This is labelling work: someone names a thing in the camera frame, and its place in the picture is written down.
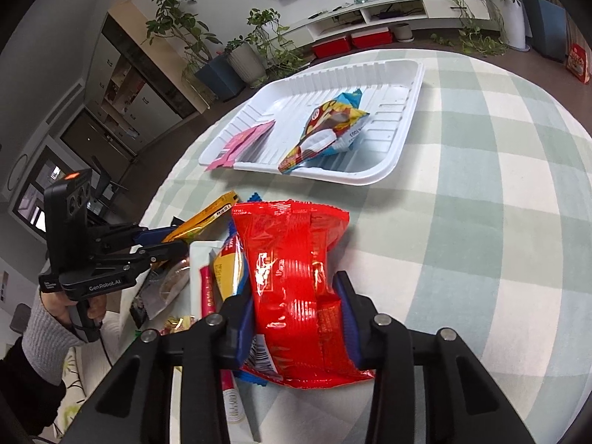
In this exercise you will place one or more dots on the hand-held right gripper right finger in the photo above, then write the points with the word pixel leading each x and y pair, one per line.
pixel 347 314

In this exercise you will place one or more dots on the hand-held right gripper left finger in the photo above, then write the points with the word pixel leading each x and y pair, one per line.
pixel 241 354

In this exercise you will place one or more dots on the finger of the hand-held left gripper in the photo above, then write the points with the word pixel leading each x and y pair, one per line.
pixel 152 236
pixel 166 250

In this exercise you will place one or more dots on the yellow orange snack bar packet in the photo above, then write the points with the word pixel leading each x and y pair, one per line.
pixel 208 215

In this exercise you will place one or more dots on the red snack bag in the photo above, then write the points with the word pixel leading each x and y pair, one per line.
pixel 286 263

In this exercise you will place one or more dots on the white plastic tray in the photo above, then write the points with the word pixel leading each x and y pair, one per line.
pixel 370 101

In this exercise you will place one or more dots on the person's left forearm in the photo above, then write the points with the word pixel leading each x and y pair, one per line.
pixel 41 337

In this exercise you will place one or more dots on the person's left hand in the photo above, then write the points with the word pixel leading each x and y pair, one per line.
pixel 58 310

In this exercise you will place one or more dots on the dark clear cookie packet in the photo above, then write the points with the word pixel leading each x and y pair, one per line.
pixel 162 286

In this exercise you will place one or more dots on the red stick packet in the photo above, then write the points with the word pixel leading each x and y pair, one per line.
pixel 208 291

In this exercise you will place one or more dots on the gold wrapped candies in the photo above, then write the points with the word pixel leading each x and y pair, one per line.
pixel 178 323

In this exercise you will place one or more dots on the pink snack packet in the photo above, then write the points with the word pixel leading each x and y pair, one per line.
pixel 240 143

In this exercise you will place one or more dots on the leaf print cushion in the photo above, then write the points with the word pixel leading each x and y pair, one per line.
pixel 78 388

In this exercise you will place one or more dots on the small-leaf plant in blue pot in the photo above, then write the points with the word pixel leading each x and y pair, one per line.
pixel 219 76

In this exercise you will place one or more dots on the green white checked tablecloth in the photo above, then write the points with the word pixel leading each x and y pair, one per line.
pixel 485 194

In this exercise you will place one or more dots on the colourful cartoon snack packet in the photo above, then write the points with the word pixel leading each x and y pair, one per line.
pixel 323 125

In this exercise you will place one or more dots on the plant in ribbed white pot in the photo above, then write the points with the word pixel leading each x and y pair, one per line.
pixel 245 64

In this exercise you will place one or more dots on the hanging vine plant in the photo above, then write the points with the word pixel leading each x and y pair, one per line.
pixel 266 27

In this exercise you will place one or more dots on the red storage box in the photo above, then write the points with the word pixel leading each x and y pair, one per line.
pixel 331 47
pixel 372 38

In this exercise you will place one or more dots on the small empty white pot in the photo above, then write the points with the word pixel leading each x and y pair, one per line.
pixel 403 32

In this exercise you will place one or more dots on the white television cabinet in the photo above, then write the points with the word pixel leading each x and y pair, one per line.
pixel 434 9

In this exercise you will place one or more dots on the plant in smooth white pot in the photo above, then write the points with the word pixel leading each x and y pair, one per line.
pixel 513 18

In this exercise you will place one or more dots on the red bag on floor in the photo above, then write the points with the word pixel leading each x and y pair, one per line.
pixel 578 62

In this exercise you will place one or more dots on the broad-leaf plant in blue pot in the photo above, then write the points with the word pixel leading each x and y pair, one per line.
pixel 548 23

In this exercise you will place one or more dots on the wooden wall cabinet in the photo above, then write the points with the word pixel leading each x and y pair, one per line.
pixel 138 92

